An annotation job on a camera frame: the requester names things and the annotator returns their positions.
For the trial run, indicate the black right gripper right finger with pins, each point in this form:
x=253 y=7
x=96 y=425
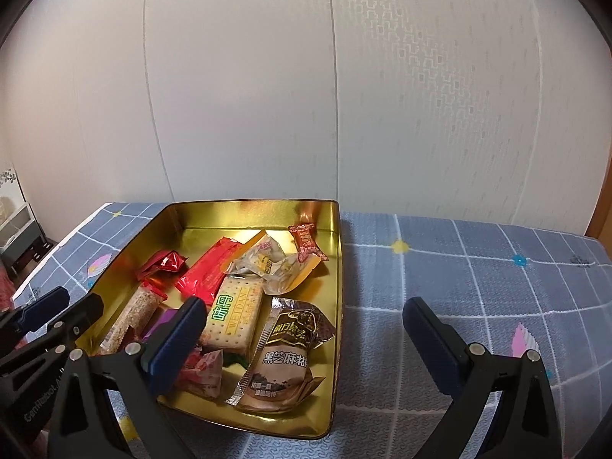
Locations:
x=524 y=424

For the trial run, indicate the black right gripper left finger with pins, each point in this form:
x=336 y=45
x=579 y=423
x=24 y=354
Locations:
x=83 y=424

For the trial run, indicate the purple snack packet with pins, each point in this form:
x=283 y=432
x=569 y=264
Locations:
x=160 y=316

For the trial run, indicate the shiny red foil packet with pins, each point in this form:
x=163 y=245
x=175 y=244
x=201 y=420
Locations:
x=162 y=261

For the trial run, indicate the red snack packet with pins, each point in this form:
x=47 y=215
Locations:
x=204 y=277

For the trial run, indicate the green yellow cracker packet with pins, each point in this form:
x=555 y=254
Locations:
x=232 y=320

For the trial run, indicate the orange clear peanut packet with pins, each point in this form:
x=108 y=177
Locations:
x=264 y=258

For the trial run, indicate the small red candy wrapper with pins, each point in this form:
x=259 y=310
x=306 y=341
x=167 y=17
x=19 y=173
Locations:
x=303 y=235

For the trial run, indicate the white bedside cabinet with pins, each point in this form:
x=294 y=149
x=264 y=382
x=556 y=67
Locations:
x=23 y=241

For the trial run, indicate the sesame bar clear red packet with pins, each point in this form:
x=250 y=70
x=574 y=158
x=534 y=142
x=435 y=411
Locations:
x=133 y=319

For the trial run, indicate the pink white snack packet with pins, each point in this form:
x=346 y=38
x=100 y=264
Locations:
x=201 y=373

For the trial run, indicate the blue grid patterned tablecloth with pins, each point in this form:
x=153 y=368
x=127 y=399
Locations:
x=510 y=288

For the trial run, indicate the gold metal tin box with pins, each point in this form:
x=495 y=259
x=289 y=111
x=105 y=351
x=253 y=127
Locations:
x=191 y=228

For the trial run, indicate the brown sesame cake packet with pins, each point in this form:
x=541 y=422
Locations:
x=279 y=377

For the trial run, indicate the wooden door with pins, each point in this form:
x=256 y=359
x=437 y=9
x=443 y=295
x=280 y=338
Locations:
x=601 y=212

